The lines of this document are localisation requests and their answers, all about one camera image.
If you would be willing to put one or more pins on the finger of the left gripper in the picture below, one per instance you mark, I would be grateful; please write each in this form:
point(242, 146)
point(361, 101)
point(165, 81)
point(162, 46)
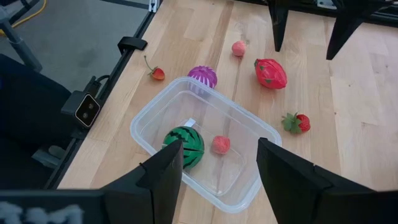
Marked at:
point(348, 18)
point(279, 21)

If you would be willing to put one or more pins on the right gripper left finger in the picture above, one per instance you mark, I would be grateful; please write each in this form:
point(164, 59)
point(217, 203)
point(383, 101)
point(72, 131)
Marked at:
point(155, 193)

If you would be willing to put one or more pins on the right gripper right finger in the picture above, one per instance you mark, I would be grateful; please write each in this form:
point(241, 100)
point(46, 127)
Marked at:
point(304, 196)

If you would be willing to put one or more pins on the pink peach toy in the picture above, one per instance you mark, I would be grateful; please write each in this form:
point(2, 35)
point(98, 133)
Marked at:
point(238, 48)
point(221, 145)

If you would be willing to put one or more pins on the red pepper toy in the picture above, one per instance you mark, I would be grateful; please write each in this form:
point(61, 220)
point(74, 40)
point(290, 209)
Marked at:
point(270, 74)

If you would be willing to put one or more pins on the green watermelon toy ball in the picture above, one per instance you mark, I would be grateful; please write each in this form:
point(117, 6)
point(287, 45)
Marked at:
point(189, 143)

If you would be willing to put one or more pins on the large leafy strawberry toy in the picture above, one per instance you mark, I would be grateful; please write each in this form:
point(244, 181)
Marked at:
point(303, 123)

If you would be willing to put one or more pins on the clear plastic tupperware container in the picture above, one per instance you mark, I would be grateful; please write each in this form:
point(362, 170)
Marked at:
point(236, 168)

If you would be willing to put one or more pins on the purple striped onion toy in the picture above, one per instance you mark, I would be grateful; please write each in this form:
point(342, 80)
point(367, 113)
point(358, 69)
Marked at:
point(202, 76)

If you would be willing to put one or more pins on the small long-stemmed strawberry toy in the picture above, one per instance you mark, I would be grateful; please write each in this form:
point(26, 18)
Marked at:
point(158, 74)

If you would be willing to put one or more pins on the silver mounting plate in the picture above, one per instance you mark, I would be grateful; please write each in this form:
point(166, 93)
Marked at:
point(326, 3)

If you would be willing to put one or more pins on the black chair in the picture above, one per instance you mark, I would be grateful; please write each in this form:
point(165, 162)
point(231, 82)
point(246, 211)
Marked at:
point(28, 118)

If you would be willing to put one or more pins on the grey metal stand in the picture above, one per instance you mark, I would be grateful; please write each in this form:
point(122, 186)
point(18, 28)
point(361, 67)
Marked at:
point(21, 46)

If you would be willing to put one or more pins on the small black camera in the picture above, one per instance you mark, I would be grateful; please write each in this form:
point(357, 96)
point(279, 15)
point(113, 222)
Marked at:
point(84, 109)

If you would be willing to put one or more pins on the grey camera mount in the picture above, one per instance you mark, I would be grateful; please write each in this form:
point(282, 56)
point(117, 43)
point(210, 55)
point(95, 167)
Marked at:
point(49, 157)

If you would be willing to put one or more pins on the silver corner bracket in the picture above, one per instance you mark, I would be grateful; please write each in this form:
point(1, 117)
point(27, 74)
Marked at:
point(153, 5)

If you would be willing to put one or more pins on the black frame clip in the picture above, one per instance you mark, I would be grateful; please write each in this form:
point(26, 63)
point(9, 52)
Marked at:
point(132, 44)

